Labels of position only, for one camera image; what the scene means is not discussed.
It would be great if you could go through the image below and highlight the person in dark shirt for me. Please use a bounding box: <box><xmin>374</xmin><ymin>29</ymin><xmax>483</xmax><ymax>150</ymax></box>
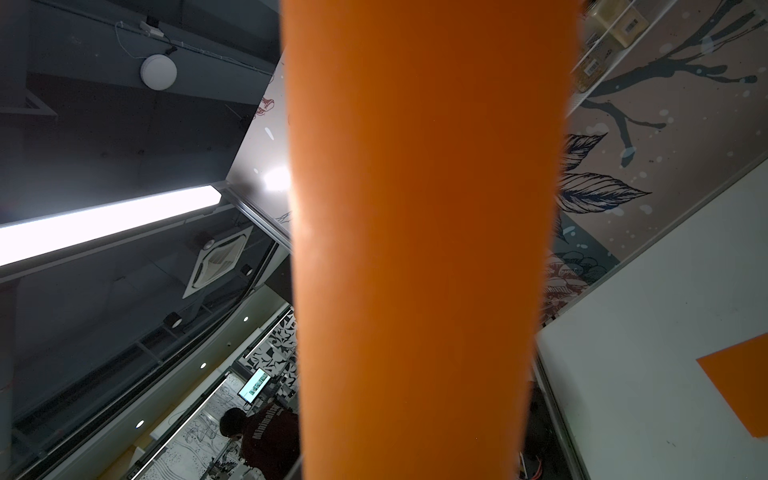
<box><xmin>219</xmin><ymin>402</ymin><xmax>300</xmax><ymax>480</ymax></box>

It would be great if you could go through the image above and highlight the clear acrylic wall shelf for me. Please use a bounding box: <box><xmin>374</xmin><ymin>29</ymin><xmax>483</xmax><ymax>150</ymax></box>
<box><xmin>565</xmin><ymin>0</ymin><xmax>676</xmax><ymax>116</ymax></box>

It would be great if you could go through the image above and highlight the black computer monitor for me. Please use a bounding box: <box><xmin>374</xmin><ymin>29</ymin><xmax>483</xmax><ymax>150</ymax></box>
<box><xmin>238</xmin><ymin>368</ymin><xmax>272</xmax><ymax>404</ymax></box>

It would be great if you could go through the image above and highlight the orange paper sheet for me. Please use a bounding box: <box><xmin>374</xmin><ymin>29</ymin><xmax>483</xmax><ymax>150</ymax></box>
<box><xmin>697</xmin><ymin>334</ymin><xmax>767</xmax><ymax>438</ymax></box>
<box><xmin>282</xmin><ymin>1</ymin><xmax>579</xmax><ymax>479</ymax></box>

